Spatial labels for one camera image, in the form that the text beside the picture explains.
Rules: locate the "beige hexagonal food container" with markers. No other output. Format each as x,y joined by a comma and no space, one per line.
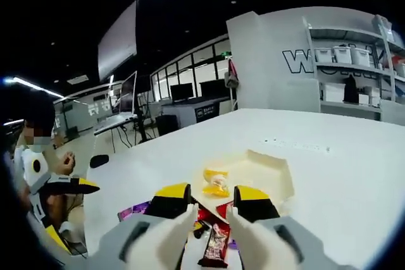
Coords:
262,175

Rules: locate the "set of white storage bins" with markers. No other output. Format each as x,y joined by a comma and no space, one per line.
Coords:
345,55

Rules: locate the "pile of snack food packets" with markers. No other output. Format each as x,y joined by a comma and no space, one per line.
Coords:
139,210

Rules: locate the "black computer monitor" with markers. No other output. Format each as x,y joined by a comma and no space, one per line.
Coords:
181,91
213,88

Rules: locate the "dark brown food bar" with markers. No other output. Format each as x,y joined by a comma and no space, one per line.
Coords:
215,241

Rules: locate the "tall monitor on stand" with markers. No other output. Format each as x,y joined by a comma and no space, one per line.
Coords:
128,93

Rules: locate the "black bag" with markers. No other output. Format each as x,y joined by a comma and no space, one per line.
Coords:
350,90

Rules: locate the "large hanging display screen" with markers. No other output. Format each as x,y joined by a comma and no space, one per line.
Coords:
117,42

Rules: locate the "white side desk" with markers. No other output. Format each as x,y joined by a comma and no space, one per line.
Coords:
114,123

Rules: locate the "grey chair backrest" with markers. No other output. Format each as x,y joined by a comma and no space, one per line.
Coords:
303,96
392,111

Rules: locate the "grey red hanging bag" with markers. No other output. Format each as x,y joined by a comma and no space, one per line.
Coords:
232,77

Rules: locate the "yellow clear food packet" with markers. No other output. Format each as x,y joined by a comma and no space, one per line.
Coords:
215,187

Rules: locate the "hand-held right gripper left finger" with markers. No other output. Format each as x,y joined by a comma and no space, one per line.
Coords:
167,203

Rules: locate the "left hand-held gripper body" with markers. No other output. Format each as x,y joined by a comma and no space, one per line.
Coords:
28,172

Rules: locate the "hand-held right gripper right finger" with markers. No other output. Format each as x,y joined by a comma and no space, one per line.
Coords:
256,206

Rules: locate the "table socket panel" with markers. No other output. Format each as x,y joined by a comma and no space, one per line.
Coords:
303,146

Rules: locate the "grey metal shelving rack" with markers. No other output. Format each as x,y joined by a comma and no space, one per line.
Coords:
348,31

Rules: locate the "dark grey counter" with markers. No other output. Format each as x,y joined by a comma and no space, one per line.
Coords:
190,112

